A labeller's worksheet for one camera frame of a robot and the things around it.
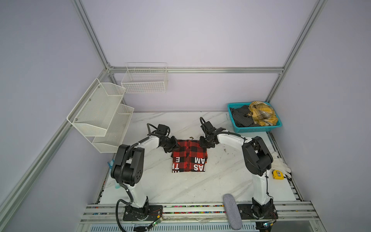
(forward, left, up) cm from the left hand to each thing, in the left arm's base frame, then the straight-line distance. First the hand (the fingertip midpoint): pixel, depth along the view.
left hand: (179, 146), depth 93 cm
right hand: (+4, -14, -3) cm, 15 cm away
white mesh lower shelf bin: (-8, +36, +16) cm, 40 cm away
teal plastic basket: (+14, -43, +1) cm, 45 cm away
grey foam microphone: (-36, -29, -3) cm, 47 cm away
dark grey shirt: (+22, -45, +4) cm, 50 cm away
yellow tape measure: (-17, -60, -4) cm, 63 cm away
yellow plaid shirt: (+24, -61, +6) cm, 66 cm away
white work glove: (-9, -65, -6) cm, 66 cm away
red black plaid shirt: (-7, -7, -1) cm, 10 cm away
